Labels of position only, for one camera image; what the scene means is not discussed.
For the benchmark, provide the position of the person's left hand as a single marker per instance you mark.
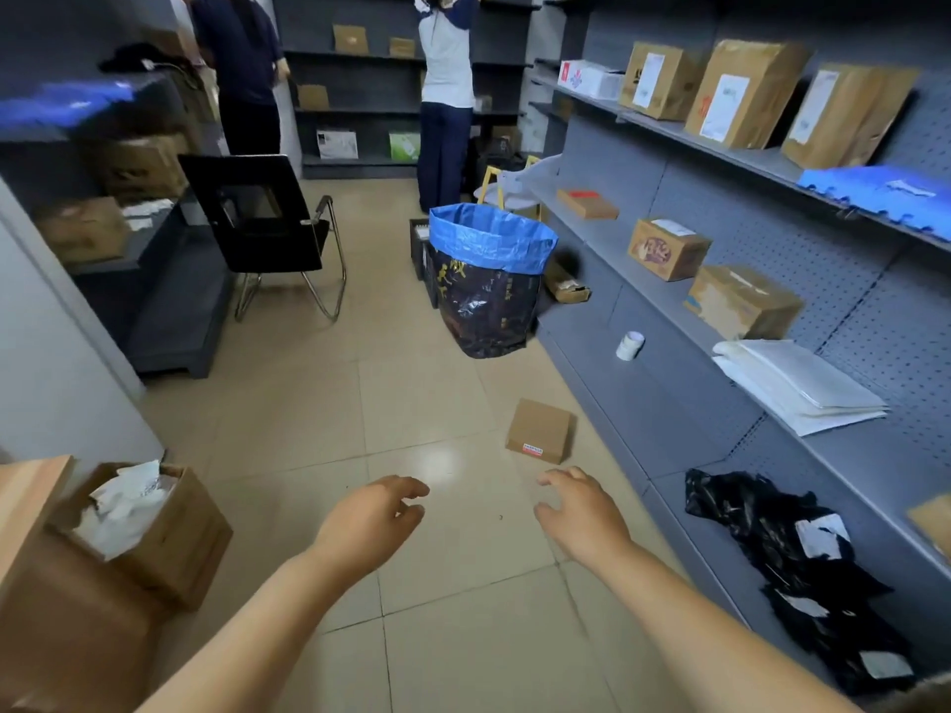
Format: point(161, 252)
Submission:
point(364, 523)

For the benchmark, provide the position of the person's right hand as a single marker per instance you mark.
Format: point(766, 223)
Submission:
point(587, 519)

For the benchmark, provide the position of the brown parcel box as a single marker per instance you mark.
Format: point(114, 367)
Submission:
point(538, 426)

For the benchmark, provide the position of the person's right forearm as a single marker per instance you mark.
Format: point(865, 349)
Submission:
point(706, 631)

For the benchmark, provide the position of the person's left forearm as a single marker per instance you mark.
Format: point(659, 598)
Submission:
point(245, 638)

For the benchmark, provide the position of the crushed cardboard parcel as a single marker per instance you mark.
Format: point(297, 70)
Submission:
point(568, 285)

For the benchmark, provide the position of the printed 3+2 carton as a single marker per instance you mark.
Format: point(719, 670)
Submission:
point(661, 252)

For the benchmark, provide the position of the plain cardboard parcel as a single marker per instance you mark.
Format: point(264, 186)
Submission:
point(932, 523)

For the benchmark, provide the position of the white red box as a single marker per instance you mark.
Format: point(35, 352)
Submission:
point(594, 81)

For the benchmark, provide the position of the wide labelled cardboard parcel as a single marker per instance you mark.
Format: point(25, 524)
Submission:
point(669, 81)

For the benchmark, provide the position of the red print cardboard parcel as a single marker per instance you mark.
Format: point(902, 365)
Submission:
point(758, 89)

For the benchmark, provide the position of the tall labelled cardboard parcel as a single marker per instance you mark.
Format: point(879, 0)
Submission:
point(854, 114)

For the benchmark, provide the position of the grey metal pegboard rack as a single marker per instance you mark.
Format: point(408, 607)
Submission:
point(669, 378)

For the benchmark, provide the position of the pile of black plastic bags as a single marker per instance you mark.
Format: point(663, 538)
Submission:
point(750, 519)

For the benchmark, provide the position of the beige tape roll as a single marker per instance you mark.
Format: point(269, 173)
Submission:
point(630, 347)

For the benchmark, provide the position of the open carton with paper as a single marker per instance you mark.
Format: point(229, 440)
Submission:
point(186, 542)

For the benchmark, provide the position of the crumpled white paper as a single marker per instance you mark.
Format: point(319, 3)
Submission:
point(119, 512)

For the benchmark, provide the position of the stack of white mailer bags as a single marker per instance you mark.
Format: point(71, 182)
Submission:
point(802, 386)

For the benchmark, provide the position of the dark metal rack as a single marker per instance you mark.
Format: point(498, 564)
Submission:
point(178, 319)
point(357, 74)

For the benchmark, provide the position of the black office chair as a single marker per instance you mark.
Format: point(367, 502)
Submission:
point(275, 248)

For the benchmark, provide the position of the large blue black bag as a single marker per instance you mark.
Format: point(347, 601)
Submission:
point(483, 237)

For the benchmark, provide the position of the large plain carton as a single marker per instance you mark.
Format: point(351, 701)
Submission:
point(67, 638)

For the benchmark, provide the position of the white plastic bag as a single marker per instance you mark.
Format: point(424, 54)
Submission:
point(527, 185)

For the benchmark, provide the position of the yellow step stool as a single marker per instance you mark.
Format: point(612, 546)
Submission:
point(484, 187)

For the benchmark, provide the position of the white papers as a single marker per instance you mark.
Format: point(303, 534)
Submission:
point(148, 211)

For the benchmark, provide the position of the brown carton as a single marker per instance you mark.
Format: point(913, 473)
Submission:
point(141, 166)
point(82, 230)

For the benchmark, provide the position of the small brown parcel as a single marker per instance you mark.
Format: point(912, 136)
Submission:
point(402, 48)
point(351, 40)
point(313, 97)

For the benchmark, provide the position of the small white paper slip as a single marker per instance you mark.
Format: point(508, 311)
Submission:
point(910, 189)

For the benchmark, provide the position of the black garment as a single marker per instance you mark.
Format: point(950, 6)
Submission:
point(141, 57)

